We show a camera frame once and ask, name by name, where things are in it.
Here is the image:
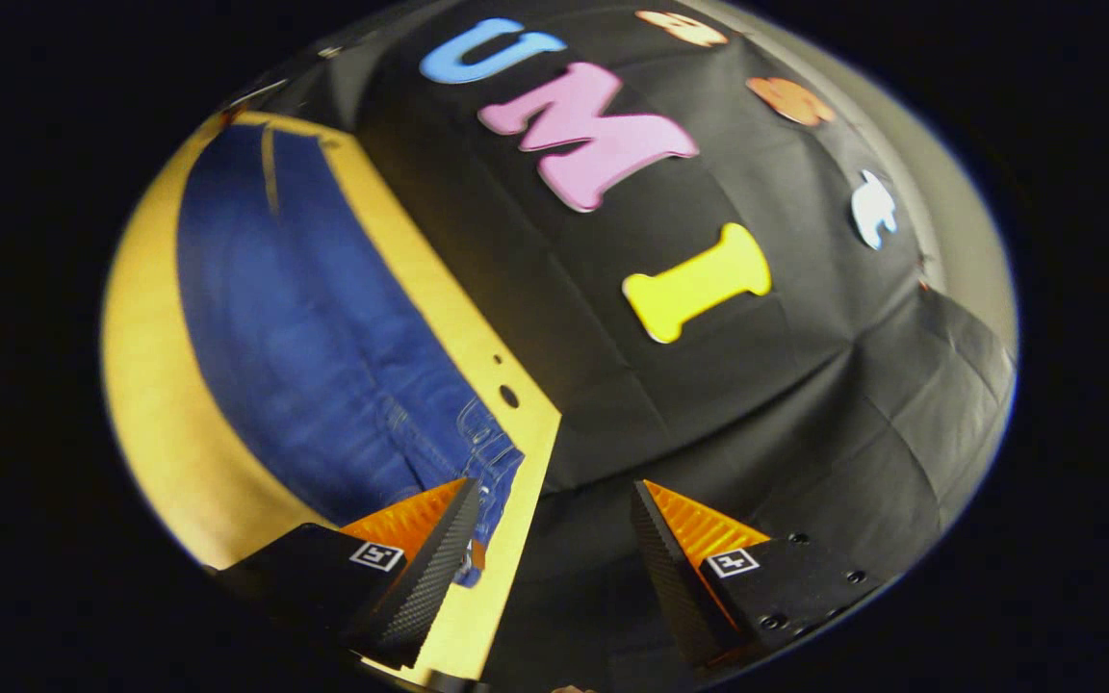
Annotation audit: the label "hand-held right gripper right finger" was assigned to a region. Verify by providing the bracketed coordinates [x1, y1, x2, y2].
[630, 479, 888, 670]

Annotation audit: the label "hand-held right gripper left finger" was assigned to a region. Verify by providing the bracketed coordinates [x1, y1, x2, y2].
[213, 476, 483, 672]

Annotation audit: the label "blue jeans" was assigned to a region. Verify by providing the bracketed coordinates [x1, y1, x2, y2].
[176, 123, 525, 588]

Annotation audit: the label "black backdrop cloth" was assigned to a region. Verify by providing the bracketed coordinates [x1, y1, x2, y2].
[227, 0, 1018, 689]

